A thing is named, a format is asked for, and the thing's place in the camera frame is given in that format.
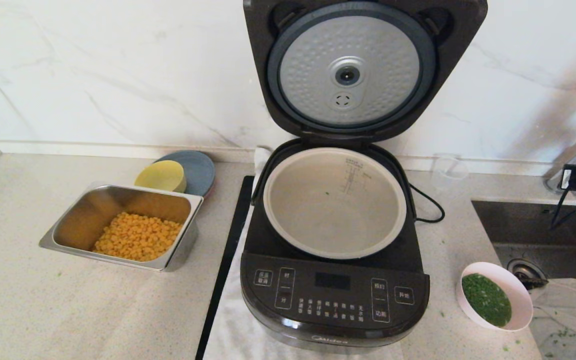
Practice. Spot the yellow small bowl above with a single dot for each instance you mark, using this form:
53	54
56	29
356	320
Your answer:
160	177

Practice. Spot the black Midea rice cooker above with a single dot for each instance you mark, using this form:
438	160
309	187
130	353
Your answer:
333	300

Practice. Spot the metal sink drain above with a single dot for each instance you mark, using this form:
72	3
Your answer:
527	272

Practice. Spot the chopped green onions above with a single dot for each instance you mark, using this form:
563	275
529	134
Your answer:
486	301

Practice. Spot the yellow corn kernels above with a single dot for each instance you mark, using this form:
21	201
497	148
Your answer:
138	237

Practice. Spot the clear measuring cup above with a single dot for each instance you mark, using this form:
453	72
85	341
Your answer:
448	170

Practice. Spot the white terry towel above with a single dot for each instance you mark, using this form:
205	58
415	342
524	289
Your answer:
228	325

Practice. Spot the blue grey plate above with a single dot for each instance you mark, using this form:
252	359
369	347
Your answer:
200	170

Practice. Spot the pink bowl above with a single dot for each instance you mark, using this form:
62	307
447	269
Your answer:
520	295

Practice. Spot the white crumpled cloth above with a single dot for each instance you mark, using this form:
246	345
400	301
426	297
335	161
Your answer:
568	310

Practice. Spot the black rice cooker lid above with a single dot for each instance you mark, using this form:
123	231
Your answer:
318	65

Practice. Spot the stainless steel tray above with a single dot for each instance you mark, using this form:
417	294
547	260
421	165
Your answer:
93	210

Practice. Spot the black flat strip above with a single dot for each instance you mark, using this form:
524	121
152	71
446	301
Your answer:
228	260

